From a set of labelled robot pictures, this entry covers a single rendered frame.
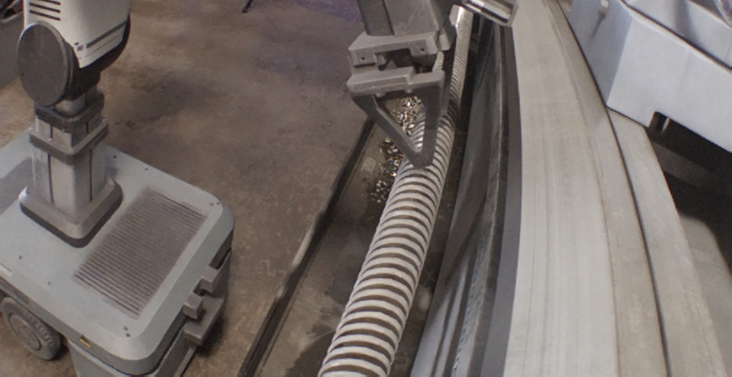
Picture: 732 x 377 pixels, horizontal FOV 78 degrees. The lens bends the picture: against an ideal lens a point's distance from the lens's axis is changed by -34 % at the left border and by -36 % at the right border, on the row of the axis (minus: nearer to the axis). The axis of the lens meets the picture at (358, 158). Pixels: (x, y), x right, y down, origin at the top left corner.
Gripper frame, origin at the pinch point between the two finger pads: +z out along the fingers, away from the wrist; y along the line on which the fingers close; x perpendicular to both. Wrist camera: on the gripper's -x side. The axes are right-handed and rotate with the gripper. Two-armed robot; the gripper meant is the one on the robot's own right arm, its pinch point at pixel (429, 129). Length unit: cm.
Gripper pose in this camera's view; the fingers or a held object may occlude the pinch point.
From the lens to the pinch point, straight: 55.4
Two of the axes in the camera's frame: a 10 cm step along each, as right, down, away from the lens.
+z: 2.6, 8.9, 3.9
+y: 2.4, -4.5, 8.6
